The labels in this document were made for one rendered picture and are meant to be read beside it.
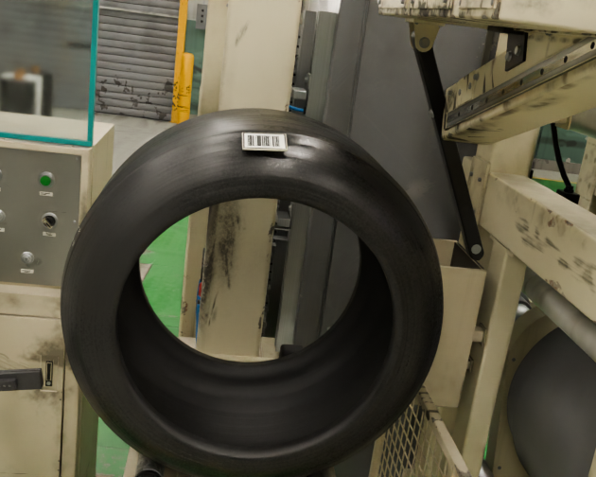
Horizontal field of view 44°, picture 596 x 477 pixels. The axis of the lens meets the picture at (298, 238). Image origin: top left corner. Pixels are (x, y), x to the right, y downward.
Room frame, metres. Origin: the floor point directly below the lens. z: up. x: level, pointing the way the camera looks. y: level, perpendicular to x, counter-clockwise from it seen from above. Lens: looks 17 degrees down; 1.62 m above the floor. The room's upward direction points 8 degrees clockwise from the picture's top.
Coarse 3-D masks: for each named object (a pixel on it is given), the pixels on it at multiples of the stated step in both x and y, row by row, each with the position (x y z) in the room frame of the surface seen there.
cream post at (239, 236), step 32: (256, 0) 1.35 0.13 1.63; (288, 0) 1.36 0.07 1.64; (256, 32) 1.35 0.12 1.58; (288, 32) 1.36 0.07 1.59; (224, 64) 1.35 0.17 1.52; (256, 64) 1.35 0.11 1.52; (288, 64) 1.36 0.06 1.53; (224, 96) 1.35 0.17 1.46; (256, 96) 1.35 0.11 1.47; (288, 96) 1.36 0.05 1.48; (224, 224) 1.35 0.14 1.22; (256, 224) 1.36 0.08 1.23; (224, 256) 1.35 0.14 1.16; (256, 256) 1.36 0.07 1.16; (224, 288) 1.35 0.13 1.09; (256, 288) 1.36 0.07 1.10; (224, 320) 1.35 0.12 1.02; (256, 320) 1.36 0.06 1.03; (224, 352) 1.35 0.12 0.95; (256, 352) 1.36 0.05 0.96
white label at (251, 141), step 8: (248, 136) 0.99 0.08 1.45; (256, 136) 0.99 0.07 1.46; (264, 136) 0.99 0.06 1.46; (272, 136) 0.99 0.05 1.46; (280, 136) 1.00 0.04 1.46; (248, 144) 0.97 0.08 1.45; (256, 144) 0.97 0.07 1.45; (264, 144) 0.97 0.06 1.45; (272, 144) 0.98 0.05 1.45; (280, 144) 0.98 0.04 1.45
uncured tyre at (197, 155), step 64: (192, 128) 1.07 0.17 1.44; (256, 128) 1.02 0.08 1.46; (320, 128) 1.11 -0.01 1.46; (128, 192) 0.97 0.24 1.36; (192, 192) 0.95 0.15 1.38; (256, 192) 0.96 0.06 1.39; (320, 192) 0.98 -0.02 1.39; (384, 192) 1.01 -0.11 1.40; (128, 256) 0.94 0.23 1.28; (384, 256) 0.99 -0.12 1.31; (64, 320) 0.96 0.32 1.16; (128, 320) 1.21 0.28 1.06; (384, 320) 1.25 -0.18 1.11; (128, 384) 0.94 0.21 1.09; (192, 384) 1.22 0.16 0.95; (256, 384) 1.24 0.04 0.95; (320, 384) 1.24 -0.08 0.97; (384, 384) 0.99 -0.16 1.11; (192, 448) 0.95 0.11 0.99; (256, 448) 0.99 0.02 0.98; (320, 448) 0.98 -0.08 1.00
